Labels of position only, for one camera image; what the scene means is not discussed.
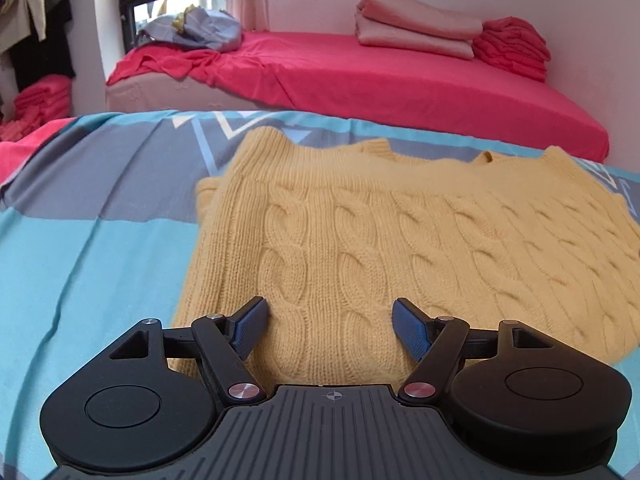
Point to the red sheeted mattress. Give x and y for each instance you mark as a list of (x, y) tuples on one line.
[(335, 75)]

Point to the blue grey crumpled cloth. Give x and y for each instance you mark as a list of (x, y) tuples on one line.
[(194, 28)]

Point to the red towels pile on floor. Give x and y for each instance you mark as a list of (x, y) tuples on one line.
[(46, 100)]

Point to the tan cable-knit cardigan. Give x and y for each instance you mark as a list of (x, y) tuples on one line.
[(330, 237)]

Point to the upper pink folded blanket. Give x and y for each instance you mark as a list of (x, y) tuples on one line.
[(417, 16)]

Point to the lower pink folded blanket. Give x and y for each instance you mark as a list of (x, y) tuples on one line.
[(375, 34)]

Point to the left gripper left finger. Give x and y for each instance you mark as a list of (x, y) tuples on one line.
[(224, 344)]

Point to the pink folded blanket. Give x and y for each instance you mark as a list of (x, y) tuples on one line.
[(375, 34), (417, 16)]

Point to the red folded blanket stack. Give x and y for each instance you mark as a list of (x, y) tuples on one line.
[(513, 45)]

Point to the blue grey patterned bedsheet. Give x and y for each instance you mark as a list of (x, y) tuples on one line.
[(98, 226)]

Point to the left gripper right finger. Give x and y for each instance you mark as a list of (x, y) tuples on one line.
[(435, 344)]

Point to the hanging clothes rack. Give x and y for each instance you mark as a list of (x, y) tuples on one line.
[(33, 39)]

